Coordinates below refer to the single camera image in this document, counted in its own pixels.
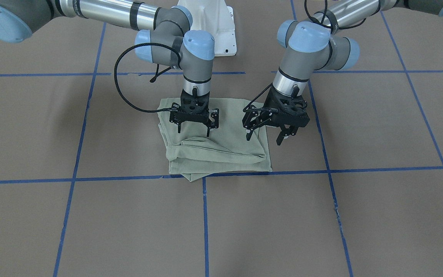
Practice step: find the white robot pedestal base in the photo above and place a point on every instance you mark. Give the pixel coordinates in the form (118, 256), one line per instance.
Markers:
(215, 17)

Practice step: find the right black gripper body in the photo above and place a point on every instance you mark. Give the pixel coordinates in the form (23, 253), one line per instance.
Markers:
(213, 117)

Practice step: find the green long-sleeve shirt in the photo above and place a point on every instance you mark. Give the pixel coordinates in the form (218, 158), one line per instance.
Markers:
(194, 154)

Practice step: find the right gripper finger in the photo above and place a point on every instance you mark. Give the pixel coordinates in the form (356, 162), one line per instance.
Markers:
(213, 120)
(176, 116)

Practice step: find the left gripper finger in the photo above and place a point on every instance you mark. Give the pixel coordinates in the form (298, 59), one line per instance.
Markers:
(285, 132)
(253, 119)

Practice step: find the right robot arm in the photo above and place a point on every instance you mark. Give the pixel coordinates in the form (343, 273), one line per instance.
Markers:
(164, 37)

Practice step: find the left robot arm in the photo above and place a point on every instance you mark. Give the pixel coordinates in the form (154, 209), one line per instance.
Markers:
(312, 45)

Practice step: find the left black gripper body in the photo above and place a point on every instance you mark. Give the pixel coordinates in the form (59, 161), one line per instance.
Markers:
(268, 103)

